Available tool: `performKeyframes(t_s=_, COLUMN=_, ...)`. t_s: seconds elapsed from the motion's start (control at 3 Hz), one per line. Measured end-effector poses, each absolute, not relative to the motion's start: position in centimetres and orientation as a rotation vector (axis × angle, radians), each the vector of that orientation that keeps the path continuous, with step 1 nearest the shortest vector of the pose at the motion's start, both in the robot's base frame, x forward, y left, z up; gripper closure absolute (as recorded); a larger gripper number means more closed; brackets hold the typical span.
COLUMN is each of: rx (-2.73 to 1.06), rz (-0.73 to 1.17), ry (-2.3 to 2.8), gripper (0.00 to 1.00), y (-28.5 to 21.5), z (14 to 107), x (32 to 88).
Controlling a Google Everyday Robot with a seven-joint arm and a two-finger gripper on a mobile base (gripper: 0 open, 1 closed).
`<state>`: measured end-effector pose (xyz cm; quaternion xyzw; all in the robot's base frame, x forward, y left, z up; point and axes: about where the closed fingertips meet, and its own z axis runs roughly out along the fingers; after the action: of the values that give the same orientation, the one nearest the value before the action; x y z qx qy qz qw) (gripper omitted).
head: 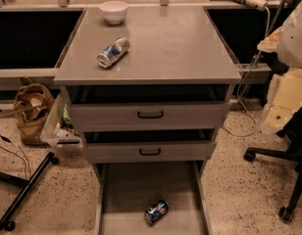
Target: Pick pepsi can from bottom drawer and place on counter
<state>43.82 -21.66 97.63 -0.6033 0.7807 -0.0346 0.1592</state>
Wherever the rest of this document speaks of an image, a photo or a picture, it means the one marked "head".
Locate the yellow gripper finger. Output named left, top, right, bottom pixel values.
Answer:
left=257, top=28, right=280, bottom=53
left=260, top=69, right=302, bottom=134

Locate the blue pepsi can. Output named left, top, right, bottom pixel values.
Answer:
left=144, top=200, right=170, bottom=225
left=97, top=37, right=130, bottom=69

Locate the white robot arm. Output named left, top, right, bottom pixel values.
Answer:
left=257, top=0, right=302, bottom=134

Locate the grey drawer cabinet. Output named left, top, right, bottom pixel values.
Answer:
left=53, top=5, right=242, bottom=235

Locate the blue pepsi can on counter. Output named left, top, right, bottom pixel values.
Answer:
left=97, top=37, right=130, bottom=69

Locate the grey top drawer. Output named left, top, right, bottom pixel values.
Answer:
left=71, top=102, right=229, bottom=132

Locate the grey drawer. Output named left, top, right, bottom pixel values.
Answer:
left=71, top=102, right=229, bottom=132
left=94, top=162, right=213, bottom=235
left=84, top=141, right=216, bottom=164

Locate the grey middle drawer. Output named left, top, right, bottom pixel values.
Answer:
left=84, top=141, right=216, bottom=164

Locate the grey bottom drawer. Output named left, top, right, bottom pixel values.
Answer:
left=94, top=162, right=213, bottom=235

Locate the black office chair base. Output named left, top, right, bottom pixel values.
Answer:
left=243, top=101, right=302, bottom=223

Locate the white ceramic bowl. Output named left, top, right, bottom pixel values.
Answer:
left=99, top=1, right=128, bottom=24

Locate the clear plastic storage bin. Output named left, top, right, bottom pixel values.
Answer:
left=40, top=94, right=82, bottom=156

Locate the black rolling stand leg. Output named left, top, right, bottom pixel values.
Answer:
left=0, top=152, right=59, bottom=231

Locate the grey cable on floor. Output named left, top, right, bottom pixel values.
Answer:
left=222, top=6, right=272, bottom=139

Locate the black cable on floor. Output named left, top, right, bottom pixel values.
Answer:
left=0, top=126, right=31, bottom=180

